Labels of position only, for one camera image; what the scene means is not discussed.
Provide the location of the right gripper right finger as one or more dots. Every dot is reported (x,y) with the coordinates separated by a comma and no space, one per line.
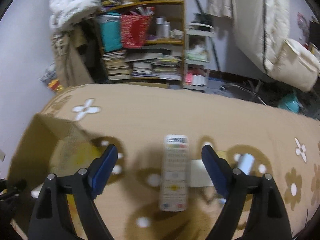
(267,218)

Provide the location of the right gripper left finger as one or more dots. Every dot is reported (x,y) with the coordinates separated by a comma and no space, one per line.
(51,217)

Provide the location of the cardboard box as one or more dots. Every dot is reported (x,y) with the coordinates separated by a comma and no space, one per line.
(48,145)

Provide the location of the light blue power bank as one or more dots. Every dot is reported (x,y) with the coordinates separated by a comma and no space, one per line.
(245,163)

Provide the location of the white TV remote control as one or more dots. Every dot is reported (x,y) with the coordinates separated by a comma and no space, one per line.
(174,180)

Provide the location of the white square charger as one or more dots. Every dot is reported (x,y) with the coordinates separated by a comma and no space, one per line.
(198,176)

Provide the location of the teal bowl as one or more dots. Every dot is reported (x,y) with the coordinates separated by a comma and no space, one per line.
(290,103)

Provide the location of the beige tote bag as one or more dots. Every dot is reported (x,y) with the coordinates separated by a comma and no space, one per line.
(296,66)

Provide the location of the stack of books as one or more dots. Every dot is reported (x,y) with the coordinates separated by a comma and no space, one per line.
(115,65)

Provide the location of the teal bag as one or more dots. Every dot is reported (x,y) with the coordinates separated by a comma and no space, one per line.
(109,25)

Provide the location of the white utility cart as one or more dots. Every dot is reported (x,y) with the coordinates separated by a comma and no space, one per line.
(197,56)

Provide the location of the wooden bookshelf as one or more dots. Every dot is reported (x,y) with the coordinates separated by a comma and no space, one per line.
(161,57)

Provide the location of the red patterned gift bag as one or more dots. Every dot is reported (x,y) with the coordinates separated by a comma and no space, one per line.
(134,30)

